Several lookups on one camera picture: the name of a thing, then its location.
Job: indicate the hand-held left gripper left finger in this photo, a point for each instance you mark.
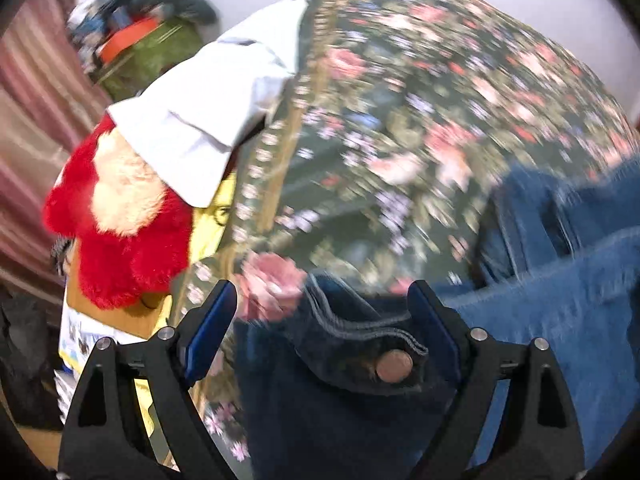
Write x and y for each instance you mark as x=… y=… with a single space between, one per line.
x=210 y=330

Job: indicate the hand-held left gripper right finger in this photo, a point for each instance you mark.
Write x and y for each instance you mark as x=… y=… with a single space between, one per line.
x=435 y=325

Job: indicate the blue denim jeans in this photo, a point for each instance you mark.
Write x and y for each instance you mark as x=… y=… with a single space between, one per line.
x=550 y=335

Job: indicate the yellow printed bag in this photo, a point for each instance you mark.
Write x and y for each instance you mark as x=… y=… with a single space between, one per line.
x=212 y=225

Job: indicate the red plush toy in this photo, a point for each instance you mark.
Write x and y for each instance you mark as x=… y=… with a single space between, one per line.
x=125 y=240

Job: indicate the stack of picture books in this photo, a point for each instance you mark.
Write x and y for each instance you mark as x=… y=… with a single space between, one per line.
x=80 y=360

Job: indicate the dark cloth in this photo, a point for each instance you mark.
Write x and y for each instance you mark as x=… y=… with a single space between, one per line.
x=25 y=355

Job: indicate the dark floral blanket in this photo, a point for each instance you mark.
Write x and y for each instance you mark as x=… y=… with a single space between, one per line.
x=375 y=110

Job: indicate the white cloth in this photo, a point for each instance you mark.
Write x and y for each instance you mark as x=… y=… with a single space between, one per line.
x=215 y=95

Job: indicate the green bag with orange lid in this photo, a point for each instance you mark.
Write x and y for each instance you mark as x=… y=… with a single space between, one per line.
x=150 y=60

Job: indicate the striped red gold curtain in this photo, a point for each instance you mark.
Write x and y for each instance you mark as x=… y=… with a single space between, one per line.
x=35 y=110

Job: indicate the orange box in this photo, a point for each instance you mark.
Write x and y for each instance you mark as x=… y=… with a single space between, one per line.
x=127 y=40

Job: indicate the grey pillow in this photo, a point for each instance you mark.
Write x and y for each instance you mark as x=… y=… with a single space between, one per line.
x=180 y=2

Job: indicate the pile of clutter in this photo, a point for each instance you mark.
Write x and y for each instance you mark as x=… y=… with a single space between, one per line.
x=97 y=10

